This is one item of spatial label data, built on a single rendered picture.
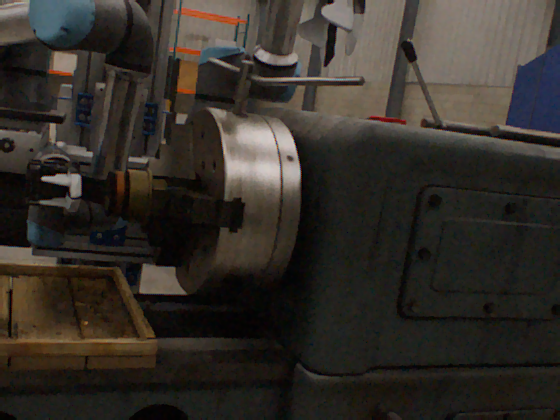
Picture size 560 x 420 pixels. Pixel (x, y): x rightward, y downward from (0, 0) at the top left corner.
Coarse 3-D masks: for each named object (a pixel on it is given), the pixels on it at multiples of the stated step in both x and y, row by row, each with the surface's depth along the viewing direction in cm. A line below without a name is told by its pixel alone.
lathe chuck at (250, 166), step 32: (224, 128) 93; (256, 128) 96; (224, 160) 90; (256, 160) 91; (224, 192) 89; (256, 192) 90; (256, 224) 90; (192, 256) 101; (224, 256) 91; (256, 256) 92; (192, 288) 99; (224, 288) 97
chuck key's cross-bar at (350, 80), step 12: (216, 60) 102; (264, 84) 93; (276, 84) 91; (288, 84) 89; (300, 84) 87; (312, 84) 85; (324, 84) 84; (336, 84) 82; (348, 84) 80; (360, 84) 79
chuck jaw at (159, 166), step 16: (176, 128) 105; (192, 128) 106; (160, 144) 103; (176, 144) 104; (192, 144) 105; (160, 160) 102; (176, 160) 103; (192, 160) 104; (160, 176) 101; (176, 176) 101; (192, 176) 103
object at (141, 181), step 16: (112, 176) 96; (128, 176) 97; (144, 176) 97; (112, 192) 95; (128, 192) 96; (144, 192) 96; (112, 208) 95; (128, 208) 96; (144, 208) 96; (144, 224) 99
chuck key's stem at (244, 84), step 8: (240, 64) 96; (248, 64) 95; (240, 72) 96; (248, 72) 96; (240, 80) 97; (240, 88) 97; (248, 88) 97; (240, 96) 97; (240, 104) 98; (240, 112) 99
